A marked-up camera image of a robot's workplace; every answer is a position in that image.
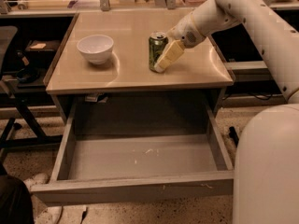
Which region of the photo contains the black office chair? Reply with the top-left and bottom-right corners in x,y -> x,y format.
0,26 -> 62,150

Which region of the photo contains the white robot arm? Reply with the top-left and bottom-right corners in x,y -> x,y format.
154,0 -> 299,224

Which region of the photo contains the dark trouser leg left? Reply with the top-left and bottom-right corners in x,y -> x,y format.
0,163 -> 35,224

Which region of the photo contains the black box on shelf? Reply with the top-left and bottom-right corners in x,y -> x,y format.
25,40 -> 60,67

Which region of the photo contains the black floor bar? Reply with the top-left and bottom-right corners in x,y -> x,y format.
229,126 -> 239,146

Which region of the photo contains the beige top cabinet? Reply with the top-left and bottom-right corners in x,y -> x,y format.
47,8 -> 233,97

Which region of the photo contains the white shoe lower left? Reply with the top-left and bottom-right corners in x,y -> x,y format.
23,172 -> 64,224

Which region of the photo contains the white ceramic bowl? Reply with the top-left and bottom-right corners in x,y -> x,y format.
77,35 -> 114,64

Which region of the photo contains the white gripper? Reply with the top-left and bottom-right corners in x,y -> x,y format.
154,15 -> 206,73

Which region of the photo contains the green soda can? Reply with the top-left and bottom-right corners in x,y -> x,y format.
149,32 -> 168,71

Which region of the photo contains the open grey top drawer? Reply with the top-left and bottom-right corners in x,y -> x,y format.
33,91 -> 234,206

